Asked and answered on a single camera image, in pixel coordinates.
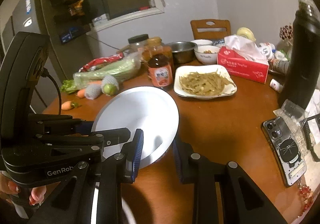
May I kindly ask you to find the dark soy sauce bottle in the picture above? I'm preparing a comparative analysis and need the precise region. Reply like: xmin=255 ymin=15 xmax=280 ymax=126
xmin=148 ymin=54 xmax=173 ymax=88

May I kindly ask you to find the red sauce jar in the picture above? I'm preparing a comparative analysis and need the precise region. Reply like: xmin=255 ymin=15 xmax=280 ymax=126
xmin=142 ymin=36 xmax=175 ymax=73

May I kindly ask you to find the grey refrigerator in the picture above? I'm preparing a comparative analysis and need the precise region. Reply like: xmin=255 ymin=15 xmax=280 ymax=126
xmin=1 ymin=0 xmax=60 ymax=114

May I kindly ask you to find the bagged celery bunch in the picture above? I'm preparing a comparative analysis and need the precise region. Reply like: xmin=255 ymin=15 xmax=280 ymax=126
xmin=60 ymin=52 xmax=142 ymax=94

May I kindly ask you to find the red white patterned ornament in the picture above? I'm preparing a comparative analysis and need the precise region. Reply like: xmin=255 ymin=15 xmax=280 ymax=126
xmin=279 ymin=24 xmax=293 ymax=41

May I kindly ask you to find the red bead string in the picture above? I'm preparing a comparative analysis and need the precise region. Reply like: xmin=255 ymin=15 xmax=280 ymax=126
xmin=297 ymin=183 xmax=316 ymax=211

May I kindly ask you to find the black cable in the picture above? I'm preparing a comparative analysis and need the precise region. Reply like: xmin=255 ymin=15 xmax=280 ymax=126
xmin=41 ymin=68 xmax=62 ymax=116

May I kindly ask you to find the middle carrot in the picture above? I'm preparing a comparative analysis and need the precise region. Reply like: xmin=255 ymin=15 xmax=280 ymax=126
xmin=76 ymin=88 xmax=86 ymax=99

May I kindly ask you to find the clear jar black lid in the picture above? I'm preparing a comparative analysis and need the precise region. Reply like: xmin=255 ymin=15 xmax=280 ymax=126
xmin=128 ymin=33 xmax=149 ymax=53

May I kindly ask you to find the white plate of vegetables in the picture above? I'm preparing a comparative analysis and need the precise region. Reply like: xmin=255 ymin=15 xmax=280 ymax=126
xmin=174 ymin=65 xmax=238 ymax=100

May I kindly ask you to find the blue box on shelf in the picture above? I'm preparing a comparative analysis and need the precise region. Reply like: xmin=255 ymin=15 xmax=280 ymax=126
xmin=60 ymin=28 xmax=80 ymax=44

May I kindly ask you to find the red snack bag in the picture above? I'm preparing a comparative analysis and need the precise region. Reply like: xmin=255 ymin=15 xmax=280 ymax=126
xmin=79 ymin=53 xmax=124 ymax=73

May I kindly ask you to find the smartphone in clear case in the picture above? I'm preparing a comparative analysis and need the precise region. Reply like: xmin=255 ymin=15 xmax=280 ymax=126
xmin=261 ymin=117 xmax=307 ymax=187

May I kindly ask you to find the small white bottle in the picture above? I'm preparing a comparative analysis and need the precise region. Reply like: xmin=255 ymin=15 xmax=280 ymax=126
xmin=269 ymin=79 xmax=283 ymax=93

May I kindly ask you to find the carrot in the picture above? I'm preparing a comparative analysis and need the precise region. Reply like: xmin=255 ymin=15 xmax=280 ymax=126
xmin=76 ymin=88 xmax=86 ymax=99
xmin=88 ymin=80 xmax=102 ymax=85
xmin=61 ymin=100 xmax=79 ymax=111

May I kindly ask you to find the netted green fruit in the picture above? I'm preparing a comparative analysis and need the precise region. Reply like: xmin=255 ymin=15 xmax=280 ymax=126
xmin=85 ymin=84 xmax=101 ymax=100
xmin=101 ymin=75 xmax=119 ymax=96

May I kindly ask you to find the red tissue box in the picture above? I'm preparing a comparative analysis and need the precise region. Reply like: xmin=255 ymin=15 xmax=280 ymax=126
xmin=217 ymin=35 xmax=269 ymax=84

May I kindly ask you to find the person's left hand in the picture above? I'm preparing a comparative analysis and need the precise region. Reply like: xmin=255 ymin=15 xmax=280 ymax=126
xmin=1 ymin=171 xmax=47 ymax=206

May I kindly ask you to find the right netted green fruit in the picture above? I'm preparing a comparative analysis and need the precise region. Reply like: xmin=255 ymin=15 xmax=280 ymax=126
xmin=101 ymin=75 xmax=119 ymax=96

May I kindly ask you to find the carrot in front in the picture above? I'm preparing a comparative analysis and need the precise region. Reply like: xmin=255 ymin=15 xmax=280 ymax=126
xmin=61 ymin=100 xmax=79 ymax=111

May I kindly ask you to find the left netted green fruit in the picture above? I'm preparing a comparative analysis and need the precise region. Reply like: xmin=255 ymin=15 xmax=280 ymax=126
xmin=85 ymin=84 xmax=101 ymax=100

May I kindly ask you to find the white ceramic bowl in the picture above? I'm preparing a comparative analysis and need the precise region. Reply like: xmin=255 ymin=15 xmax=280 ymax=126
xmin=194 ymin=45 xmax=220 ymax=65

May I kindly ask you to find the stainless steel bowl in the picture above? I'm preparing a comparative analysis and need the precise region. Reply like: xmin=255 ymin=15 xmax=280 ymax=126
xmin=90 ymin=182 xmax=137 ymax=223

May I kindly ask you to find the black thermos flask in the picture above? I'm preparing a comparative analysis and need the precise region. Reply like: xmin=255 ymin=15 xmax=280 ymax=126
xmin=278 ymin=0 xmax=319 ymax=109

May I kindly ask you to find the small steel bowl behind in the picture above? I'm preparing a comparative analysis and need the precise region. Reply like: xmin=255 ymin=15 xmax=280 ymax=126
xmin=167 ymin=41 xmax=197 ymax=65

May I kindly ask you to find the rear carrot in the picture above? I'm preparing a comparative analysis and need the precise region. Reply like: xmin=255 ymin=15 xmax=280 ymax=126
xmin=88 ymin=80 xmax=102 ymax=85

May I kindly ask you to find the large instant noodle bowl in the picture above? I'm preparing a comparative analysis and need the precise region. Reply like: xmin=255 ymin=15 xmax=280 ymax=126
xmin=92 ymin=86 xmax=179 ymax=169

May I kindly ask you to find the yellow tape roll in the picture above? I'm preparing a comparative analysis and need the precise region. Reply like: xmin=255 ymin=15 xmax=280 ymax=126
xmin=236 ymin=27 xmax=256 ymax=42

